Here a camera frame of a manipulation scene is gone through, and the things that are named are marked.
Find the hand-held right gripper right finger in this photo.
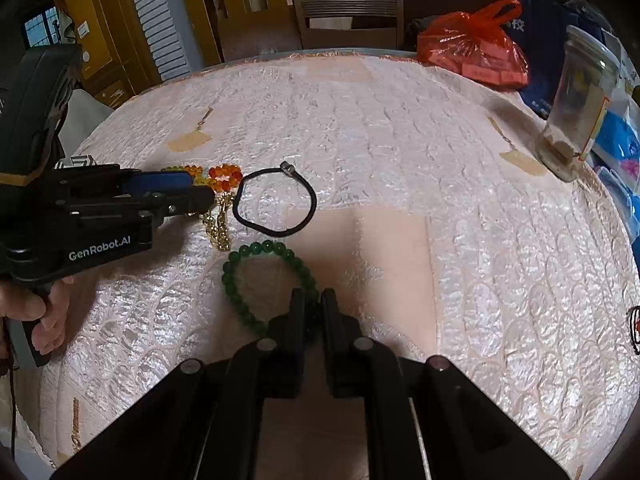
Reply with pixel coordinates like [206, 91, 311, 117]
[320, 287, 571, 480]

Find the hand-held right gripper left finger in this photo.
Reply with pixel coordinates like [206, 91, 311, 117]
[50, 287, 307, 480]

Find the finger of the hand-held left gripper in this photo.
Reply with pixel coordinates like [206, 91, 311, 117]
[122, 169, 196, 196]
[150, 186, 215, 218]

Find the gold chain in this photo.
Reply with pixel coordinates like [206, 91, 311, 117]
[200, 192, 233, 252]

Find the orange bead bracelet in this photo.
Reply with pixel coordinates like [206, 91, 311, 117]
[162, 164, 244, 195]

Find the green bead bracelet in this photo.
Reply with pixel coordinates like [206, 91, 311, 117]
[222, 241, 321, 338]

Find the person's left hand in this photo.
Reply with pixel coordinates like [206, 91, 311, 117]
[0, 274, 77, 357]

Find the white chair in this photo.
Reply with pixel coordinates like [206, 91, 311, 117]
[59, 87, 115, 158]

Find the white louvred door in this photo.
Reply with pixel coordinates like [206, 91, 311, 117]
[122, 0, 193, 81]

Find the window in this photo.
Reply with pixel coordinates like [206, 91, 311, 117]
[22, 6, 58, 48]

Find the dark wooden chair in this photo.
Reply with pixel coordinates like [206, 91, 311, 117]
[291, 0, 405, 51]

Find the small black bag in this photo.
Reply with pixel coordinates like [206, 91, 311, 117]
[404, 15, 441, 53]

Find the dark blue bag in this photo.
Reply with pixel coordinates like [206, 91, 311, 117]
[500, 0, 601, 121]

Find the red plastic bag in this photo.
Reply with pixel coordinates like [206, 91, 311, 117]
[416, 0, 530, 92]

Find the clear plastic jar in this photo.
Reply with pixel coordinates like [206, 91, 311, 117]
[535, 25, 621, 183]

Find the blue plastic packet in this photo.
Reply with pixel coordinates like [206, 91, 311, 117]
[590, 110, 640, 241]

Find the plain black hair tie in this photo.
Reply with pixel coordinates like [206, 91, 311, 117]
[232, 161, 318, 237]

